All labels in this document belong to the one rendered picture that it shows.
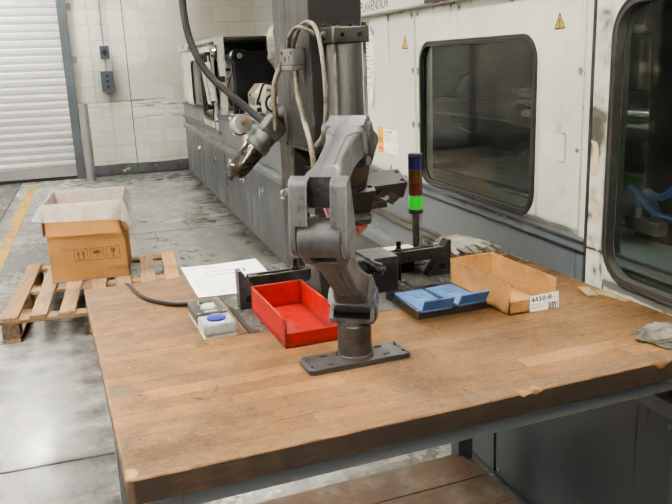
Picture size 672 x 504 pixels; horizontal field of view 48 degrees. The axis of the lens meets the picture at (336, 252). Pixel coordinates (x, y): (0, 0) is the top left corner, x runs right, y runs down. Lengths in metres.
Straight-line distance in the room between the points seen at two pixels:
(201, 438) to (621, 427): 1.15
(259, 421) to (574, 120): 1.20
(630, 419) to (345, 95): 1.02
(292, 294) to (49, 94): 9.24
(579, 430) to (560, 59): 0.98
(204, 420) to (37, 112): 9.71
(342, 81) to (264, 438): 0.85
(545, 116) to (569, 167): 0.17
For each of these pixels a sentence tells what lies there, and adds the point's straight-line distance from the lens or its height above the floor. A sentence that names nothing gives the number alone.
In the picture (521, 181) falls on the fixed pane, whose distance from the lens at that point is 2.28.
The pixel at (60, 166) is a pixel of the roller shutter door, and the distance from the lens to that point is 10.85.
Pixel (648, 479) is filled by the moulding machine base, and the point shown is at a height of 0.46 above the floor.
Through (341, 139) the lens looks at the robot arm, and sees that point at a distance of 1.23.
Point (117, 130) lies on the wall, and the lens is 10.86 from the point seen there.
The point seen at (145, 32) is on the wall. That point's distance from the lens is 10.86.
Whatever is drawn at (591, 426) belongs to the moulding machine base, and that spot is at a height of 0.49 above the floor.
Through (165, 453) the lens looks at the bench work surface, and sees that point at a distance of 1.15.
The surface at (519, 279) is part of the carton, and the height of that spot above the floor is 0.93.
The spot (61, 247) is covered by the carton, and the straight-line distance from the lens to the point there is 4.99.
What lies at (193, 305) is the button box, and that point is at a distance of 1.68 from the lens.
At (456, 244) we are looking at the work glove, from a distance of 2.16.
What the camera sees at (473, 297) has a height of 0.94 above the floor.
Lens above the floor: 1.44
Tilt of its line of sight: 14 degrees down
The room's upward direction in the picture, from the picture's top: 2 degrees counter-clockwise
